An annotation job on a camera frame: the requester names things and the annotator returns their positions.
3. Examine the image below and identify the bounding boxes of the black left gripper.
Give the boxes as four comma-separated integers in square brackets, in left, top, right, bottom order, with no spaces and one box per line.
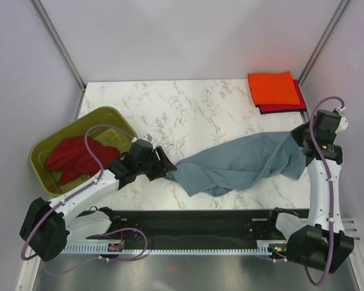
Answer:
[136,146,177,181]

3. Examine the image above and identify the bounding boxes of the blue-grey t-shirt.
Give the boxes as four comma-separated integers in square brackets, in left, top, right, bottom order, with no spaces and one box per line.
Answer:
[165,132,306,197]

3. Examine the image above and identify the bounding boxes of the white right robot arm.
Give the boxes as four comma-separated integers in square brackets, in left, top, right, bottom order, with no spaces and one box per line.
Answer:
[265,110,354,273]

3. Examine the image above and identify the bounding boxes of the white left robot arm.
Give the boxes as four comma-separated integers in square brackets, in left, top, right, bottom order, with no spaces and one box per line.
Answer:
[19,139,176,262]

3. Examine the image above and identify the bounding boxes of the folded crimson t-shirt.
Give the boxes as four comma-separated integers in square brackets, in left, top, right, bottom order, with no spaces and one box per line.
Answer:
[256,79,307,115]

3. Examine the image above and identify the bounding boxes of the folded orange t-shirt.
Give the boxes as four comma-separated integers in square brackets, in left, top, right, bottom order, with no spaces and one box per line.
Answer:
[247,71,300,105]

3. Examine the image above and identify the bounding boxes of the red t-shirt in bin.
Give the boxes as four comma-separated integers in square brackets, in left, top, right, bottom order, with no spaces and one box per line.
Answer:
[45,136,120,185]

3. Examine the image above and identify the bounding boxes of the olive green plastic bin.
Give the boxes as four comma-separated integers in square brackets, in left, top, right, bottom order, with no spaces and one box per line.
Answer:
[29,106,138,197]

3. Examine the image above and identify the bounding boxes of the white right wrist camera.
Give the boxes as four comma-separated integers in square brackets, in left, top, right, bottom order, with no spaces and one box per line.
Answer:
[334,106,348,133]

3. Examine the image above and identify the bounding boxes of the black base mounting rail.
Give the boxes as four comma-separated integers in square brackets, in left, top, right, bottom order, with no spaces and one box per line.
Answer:
[85,208,304,250]

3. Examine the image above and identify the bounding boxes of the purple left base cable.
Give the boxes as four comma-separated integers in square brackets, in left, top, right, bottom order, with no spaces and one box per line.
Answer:
[99,229,149,263]

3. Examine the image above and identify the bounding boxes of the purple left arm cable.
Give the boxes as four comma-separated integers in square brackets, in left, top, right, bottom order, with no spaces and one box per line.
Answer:
[21,123,137,261]

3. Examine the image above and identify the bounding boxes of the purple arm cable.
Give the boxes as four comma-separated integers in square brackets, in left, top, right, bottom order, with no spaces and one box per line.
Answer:
[21,123,137,261]
[303,96,346,287]

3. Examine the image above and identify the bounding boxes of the right aluminium frame post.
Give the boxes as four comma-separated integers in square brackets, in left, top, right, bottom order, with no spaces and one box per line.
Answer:
[298,0,352,86]

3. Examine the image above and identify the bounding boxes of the aluminium frame post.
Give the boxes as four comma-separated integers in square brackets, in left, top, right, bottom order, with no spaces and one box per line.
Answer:
[29,0,87,91]
[298,0,352,86]

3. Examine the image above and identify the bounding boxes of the white slotted cable duct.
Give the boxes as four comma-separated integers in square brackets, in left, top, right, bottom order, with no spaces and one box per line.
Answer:
[62,239,287,255]

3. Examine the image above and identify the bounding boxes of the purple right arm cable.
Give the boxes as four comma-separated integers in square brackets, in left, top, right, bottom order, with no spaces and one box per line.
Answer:
[303,96,346,287]

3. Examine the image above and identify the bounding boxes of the left aluminium frame post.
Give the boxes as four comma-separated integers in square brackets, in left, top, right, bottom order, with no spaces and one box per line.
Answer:
[29,0,87,91]

